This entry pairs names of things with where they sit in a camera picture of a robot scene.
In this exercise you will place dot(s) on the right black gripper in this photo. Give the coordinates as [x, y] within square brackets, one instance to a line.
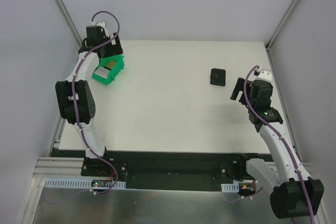
[244, 95]

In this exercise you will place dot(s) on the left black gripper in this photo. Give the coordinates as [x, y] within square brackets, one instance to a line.
[113, 48]

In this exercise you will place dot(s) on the black leather card holder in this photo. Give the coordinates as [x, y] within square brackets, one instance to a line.
[218, 77]

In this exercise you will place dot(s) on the green plastic bin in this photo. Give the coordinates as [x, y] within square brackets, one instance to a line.
[106, 76]

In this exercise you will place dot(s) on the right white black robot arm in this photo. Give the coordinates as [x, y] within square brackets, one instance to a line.
[292, 191]

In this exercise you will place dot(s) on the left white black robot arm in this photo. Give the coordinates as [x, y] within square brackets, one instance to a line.
[76, 102]

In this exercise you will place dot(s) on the gold credit card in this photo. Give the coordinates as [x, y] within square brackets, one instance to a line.
[110, 64]

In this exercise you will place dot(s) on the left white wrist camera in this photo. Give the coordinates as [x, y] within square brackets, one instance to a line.
[102, 24]

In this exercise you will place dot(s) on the right white cable duct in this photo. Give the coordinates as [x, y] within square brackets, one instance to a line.
[230, 188]

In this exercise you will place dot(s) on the white cable duct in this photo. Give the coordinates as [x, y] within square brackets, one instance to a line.
[230, 188]
[79, 183]

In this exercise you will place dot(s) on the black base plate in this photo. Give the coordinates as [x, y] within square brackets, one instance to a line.
[180, 171]

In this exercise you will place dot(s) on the aluminium frame rail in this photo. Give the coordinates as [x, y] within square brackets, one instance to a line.
[58, 167]

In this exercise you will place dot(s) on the left white cable duct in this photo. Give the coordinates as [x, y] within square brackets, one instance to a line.
[79, 183]

